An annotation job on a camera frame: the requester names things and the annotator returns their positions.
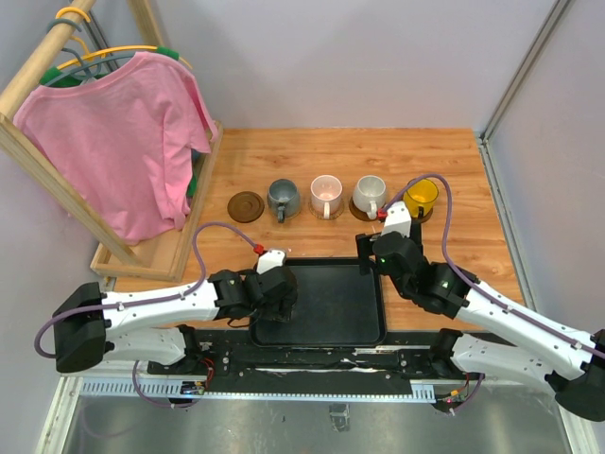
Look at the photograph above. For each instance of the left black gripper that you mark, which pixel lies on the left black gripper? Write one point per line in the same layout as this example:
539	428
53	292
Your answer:
280	310

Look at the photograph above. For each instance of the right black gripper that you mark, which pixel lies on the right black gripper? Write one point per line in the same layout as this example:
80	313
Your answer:
364	243

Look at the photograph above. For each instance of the brown wooden coaster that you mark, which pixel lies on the brown wooden coaster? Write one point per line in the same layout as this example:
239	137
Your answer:
357	213
425	218
245	207

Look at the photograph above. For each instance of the cream ceramic mug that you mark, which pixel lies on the cream ceramic mug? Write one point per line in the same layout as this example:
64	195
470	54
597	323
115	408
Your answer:
370	195

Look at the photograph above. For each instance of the yellow glass mug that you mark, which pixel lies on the yellow glass mug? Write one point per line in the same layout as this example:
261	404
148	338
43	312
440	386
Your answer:
424	188

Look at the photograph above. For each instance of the pink ceramic mug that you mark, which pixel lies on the pink ceramic mug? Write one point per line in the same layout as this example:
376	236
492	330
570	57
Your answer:
326	188

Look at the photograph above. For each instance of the woven rattan coaster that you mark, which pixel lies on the woven rattan coaster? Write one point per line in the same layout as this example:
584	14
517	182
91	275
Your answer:
325	211

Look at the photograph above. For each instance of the grey ceramic mug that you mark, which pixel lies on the grey ceramic mug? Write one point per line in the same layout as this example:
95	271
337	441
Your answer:
284	199

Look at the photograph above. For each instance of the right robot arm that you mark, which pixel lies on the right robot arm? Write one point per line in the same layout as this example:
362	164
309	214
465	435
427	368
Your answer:
558	359

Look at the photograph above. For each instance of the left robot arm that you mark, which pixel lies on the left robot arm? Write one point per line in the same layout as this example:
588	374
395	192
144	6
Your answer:
91	326

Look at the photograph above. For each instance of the black plastic tray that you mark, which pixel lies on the black plastic tray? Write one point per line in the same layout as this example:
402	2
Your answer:
337	306

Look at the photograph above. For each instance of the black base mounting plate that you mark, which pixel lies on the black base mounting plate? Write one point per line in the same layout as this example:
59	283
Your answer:
241	366

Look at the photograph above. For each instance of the pink t-shirt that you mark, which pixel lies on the pink t-shirt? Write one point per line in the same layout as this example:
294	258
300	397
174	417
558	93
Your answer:
125	141

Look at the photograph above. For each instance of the grey-green clothes hanger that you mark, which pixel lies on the grey-green clothes hanger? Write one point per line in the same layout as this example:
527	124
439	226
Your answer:
85	69

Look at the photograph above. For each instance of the yellow clothes hanger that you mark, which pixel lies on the yellow clothes hanger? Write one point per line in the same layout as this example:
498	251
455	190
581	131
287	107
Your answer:
88	19

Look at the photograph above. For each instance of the wooden clothes rack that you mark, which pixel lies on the wooden clothes rack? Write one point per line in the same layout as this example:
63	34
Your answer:
162	258

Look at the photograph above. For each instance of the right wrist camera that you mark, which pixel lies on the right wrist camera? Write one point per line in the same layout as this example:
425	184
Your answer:
396	219

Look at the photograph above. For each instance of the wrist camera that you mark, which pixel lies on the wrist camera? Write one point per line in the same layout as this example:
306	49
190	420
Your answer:
270	259
396	219

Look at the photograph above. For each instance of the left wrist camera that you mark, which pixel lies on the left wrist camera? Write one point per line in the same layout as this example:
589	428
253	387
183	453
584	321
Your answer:
270	259

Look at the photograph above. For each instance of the aluminium frame rail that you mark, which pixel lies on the aluminium frame rail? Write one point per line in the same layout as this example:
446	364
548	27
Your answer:
239	398

